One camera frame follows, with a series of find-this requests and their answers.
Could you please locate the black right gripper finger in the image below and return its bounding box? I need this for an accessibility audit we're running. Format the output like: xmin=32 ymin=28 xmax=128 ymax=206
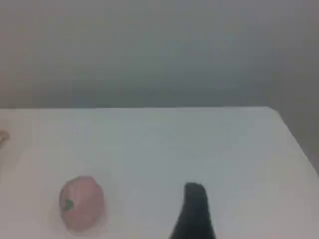
xmin=168 ymin=182 xmax=216 ymax=239

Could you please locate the pink peach with green leaf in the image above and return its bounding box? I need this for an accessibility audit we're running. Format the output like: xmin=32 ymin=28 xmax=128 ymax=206
xmin=59 ymin=175 xmax=105 ymax=231

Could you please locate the cream handbag with green handles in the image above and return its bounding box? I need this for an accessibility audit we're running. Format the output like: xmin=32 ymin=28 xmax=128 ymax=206
xmin=0 ymin=129 xmax=10 ymax=150

